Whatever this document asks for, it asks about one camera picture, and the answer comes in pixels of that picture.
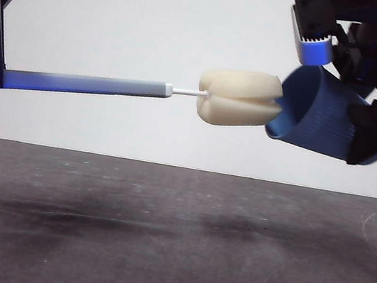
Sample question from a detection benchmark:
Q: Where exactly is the pale grey right wrist camera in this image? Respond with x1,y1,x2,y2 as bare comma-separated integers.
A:
282,2,341,70

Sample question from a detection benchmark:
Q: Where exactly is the grey-handled sponge cup brush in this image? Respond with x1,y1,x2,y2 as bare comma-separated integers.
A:
0,30,288,137

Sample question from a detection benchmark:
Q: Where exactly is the blue ribbed plastic cup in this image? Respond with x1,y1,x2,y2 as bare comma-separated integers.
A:
261,60,377,169

